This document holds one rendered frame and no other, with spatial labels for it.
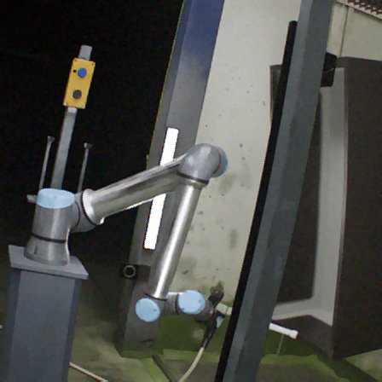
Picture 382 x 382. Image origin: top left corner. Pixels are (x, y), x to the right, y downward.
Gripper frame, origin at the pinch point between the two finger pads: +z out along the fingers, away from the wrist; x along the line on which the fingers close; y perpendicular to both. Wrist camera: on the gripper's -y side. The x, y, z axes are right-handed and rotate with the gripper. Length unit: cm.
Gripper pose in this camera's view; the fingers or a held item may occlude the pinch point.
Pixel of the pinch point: (218, 315)
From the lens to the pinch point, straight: 248.0
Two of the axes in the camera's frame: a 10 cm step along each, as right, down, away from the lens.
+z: 3.2, 4.0, 8.6
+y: -4.0, 8.8, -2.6
